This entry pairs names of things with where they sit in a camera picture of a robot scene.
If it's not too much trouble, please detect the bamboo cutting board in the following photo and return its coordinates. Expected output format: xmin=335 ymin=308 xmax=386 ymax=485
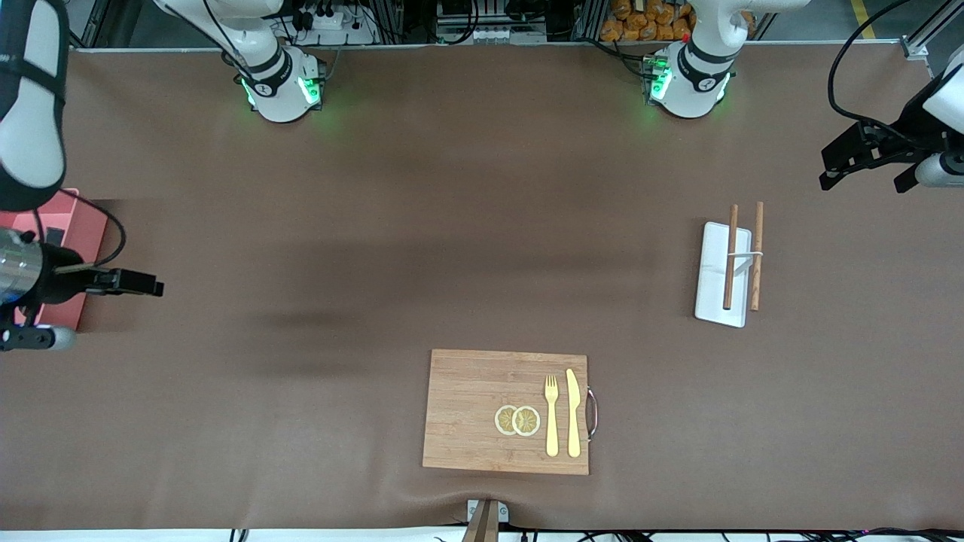
xmin=423 ymin=349 xmax=590 ymax=476

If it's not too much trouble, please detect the orange bread pile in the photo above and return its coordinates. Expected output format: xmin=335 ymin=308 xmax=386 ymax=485
xmin=600 ymin=0 xmax=695 ymax=43

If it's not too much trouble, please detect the white power strip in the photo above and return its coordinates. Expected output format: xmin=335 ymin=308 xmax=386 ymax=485
xmin=290 ymin=0 xmax=377 ymax=46

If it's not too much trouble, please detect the yellow fork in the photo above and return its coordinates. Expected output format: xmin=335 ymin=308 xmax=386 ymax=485
xmin=544 ymin=374 xmax=560 ymax=458

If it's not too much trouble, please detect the pink plastic box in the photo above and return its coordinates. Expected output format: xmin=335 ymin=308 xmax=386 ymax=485
xmin=0 ymin=188 xmax=108 ymax=332

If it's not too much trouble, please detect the aluminium corner post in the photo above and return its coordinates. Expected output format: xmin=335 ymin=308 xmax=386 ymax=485
xmin=900 ymin=11 xmax=946 ymax=61

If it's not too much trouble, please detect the yellow knife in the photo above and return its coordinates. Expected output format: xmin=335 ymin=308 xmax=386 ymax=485
xmin=565 ymin=368 xmax=582 ymax=458

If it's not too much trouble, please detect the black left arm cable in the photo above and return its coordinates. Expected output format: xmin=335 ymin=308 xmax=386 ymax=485
xmin=828 ymin=0 xmax=916 ymax=144

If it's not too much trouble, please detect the white chopstick rack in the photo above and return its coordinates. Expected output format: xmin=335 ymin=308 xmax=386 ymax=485
xmin=694 ymin=221 xmax=763 ymax=328

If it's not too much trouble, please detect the metal table edge bracket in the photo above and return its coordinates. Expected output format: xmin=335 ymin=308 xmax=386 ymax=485
xmin=461 ymin=499 xmax=510 ymax=542

